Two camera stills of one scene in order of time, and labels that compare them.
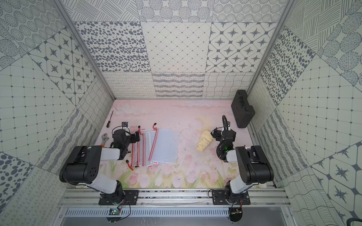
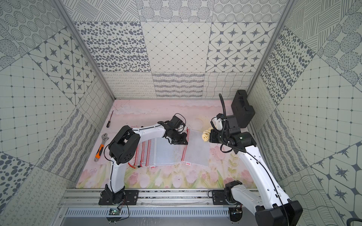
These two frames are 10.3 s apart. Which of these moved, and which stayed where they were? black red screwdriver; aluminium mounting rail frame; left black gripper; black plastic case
Moved: left black gripper
Stayed: black red screwdriver; black plastic case; aluminium mounting rail frame
